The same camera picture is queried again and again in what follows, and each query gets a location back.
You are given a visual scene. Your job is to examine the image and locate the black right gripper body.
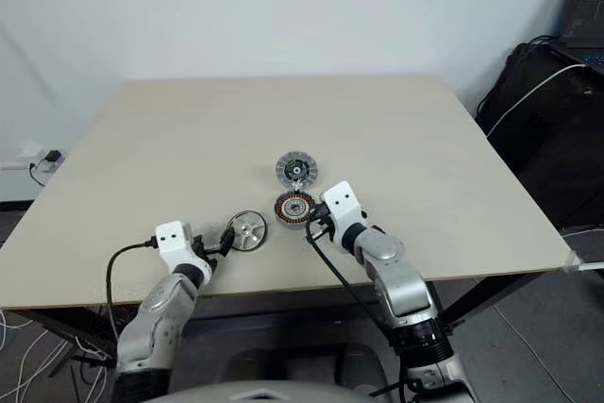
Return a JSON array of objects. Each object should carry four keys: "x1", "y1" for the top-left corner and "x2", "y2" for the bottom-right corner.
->
[{"x1": 316, "y1": 206, "x2": 336, "y2": 244}]

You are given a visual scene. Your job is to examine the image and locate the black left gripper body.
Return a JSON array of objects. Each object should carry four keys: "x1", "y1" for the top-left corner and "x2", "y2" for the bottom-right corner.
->
[{"x1": 190, "y1": 231, "x2": 222, "y2": 263}]

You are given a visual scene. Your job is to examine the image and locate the silver spoked rotor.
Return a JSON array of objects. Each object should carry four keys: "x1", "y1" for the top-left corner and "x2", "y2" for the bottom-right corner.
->
[{"x1": 227, "y1": 210, "x2": 270, "y2": 252}]

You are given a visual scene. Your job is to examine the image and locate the motor housing with copper stator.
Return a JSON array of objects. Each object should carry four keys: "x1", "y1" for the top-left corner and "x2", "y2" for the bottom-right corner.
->
[{"x1": 272, "y1": 190, "x2": 317, "y2": 230}]

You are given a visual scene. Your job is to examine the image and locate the grey robot torso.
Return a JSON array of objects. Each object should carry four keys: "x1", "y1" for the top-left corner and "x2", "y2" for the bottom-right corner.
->
[{"x1": 159, "y1": 364, "x2": 379, "y2": 403}]

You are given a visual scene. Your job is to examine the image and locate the white power strip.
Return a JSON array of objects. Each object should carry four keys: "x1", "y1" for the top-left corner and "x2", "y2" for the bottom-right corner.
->
[{"x1": 0, "y1": 146, "x2": 65, "y2": 172}]

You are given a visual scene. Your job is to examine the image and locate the black bag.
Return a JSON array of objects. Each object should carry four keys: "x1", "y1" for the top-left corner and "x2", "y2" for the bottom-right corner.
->
[{"x1": 475, "y1": 41, "x2": 604, "y2": 230}]

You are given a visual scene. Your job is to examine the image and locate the black laptop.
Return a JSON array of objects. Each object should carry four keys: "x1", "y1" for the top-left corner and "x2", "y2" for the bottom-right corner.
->
[{"x1": 558, "y1": 0, "x2": 604, "y2": 67}]

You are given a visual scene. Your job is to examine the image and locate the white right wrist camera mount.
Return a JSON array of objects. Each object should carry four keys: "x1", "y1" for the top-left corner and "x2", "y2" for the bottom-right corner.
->
[{"x1": 320, "y1": 180, "x2": 368, "y2": 254}]

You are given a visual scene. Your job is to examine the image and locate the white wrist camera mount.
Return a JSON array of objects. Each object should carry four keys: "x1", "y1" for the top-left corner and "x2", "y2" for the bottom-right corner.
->
[
  {"x1": 320, "y1": 180, "x2": 368, "y2": 254},
  {"x1": 155, "y1": 220, "x2": 211, "y2": 277}
]

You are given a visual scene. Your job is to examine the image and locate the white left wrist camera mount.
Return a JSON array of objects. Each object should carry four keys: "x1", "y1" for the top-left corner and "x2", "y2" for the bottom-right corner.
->
[{"x1": 155, "y1": 220, "x2": 211, "y2": 277}]

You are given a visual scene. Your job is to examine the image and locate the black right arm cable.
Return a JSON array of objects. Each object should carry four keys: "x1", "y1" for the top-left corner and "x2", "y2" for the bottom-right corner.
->
[{"x1": 305, "y1": 222, "x2": 417, "y2": 403}]

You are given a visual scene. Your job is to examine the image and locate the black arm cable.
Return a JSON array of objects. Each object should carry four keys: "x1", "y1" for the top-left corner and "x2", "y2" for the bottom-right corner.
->
[
  {"x1": 105, "y1": 236, "x2": 159, "y2": 344},
  {"x1": 305, "y1": 222, "x2": 417, "y2": 403}
]

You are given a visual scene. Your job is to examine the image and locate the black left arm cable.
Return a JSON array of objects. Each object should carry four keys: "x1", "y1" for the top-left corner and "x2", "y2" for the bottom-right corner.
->
[{"x1": 105, "y1": 236, "x2": 159, "y2": 344}]

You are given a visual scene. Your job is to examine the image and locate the black metal table frame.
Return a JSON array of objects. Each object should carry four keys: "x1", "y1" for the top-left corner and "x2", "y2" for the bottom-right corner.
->
[{"x1": 8, "y1": 264, "x2": 573, "y2": 362}]

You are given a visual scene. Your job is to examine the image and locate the white cables on floor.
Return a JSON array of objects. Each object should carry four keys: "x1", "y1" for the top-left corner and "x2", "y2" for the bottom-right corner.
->
[{"x1": 0, "y1": 311, "x2": 117, "y2": 403}]

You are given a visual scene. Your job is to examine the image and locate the white cable over bag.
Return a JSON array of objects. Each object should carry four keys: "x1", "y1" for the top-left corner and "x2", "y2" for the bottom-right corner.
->
[{"x1": 485, "y1": 62, "x2": 589, "y2": 138}]

